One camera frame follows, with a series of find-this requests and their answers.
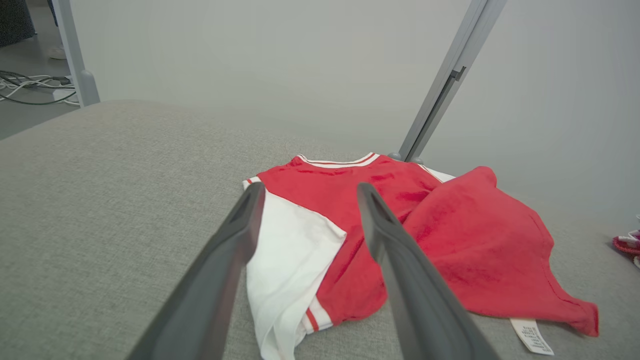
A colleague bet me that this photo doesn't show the black floor cable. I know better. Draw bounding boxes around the black floor cable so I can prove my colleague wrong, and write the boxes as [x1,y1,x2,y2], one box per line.
[0,70,76,106]

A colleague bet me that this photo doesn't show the dark speckled object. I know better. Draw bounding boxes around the dark speckled object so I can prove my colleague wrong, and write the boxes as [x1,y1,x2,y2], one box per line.
[0,0,37,48]

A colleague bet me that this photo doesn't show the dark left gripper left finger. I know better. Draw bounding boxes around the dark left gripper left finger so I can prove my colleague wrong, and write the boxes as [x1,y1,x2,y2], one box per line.
[126,181,267,360]

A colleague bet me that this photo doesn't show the grey partition post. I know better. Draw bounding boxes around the grey partition post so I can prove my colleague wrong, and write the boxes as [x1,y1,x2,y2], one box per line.
[387,0,508,165]
[52,0,101,107]

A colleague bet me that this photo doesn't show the red and white jersey shirt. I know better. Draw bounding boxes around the red and white jersey shirt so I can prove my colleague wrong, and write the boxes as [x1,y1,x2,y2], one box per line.
[242,152,600,360]

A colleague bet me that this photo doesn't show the red shorts with white stripe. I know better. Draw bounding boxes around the red shorts with white stripe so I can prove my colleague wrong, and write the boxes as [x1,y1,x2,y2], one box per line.
[612,215,640,271]

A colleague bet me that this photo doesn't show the white floor cable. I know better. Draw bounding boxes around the white floor cable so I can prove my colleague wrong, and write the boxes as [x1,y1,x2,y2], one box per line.
[0,75,81,107]

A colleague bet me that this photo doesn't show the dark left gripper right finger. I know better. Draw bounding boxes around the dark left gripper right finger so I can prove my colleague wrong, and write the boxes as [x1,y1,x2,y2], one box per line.
[356,182,501,360]

